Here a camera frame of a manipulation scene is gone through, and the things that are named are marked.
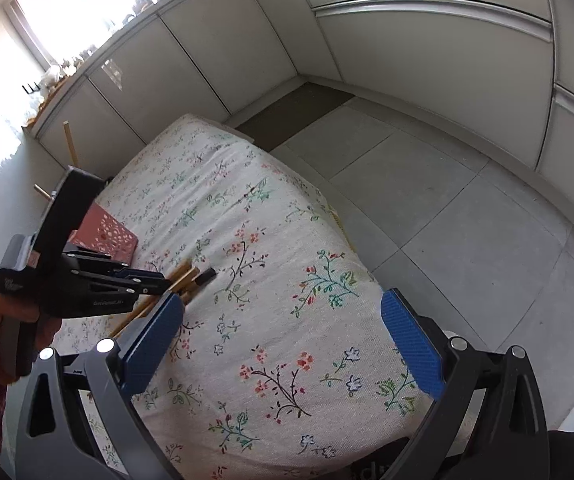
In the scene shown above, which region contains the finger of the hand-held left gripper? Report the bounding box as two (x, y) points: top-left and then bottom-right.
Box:
(64, 252), (168, 287)
(74, 282), (174, 318)

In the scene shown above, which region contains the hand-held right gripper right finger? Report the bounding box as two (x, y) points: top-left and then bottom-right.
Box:
(381, 288), (550, 480)

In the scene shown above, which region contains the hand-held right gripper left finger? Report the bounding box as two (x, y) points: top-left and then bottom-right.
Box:
(14, 291), (185, 480)

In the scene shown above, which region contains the pink perforated basket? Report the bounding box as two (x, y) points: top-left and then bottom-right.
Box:
(70, 204), (139, 267)

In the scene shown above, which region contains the pile of bamboo chopsticks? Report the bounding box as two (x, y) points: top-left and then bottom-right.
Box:
(110, 260), (218, 338)

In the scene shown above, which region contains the floral tablecloth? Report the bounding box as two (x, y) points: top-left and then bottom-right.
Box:
(52, 112), (448, 480)

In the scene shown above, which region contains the row of bottles and jars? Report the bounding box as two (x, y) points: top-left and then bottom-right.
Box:
(20, 0), (180, 128)

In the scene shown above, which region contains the white kitchen base cabinet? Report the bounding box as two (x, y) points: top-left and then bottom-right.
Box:
(241, 0), (574, 183)
(32, 0), (299, 166)

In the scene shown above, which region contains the kitchen window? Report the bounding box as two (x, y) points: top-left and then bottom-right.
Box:
(3, 0), (180, 70)

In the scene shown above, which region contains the brown floor mat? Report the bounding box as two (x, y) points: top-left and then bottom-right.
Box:
(227, 82), (355, 153)

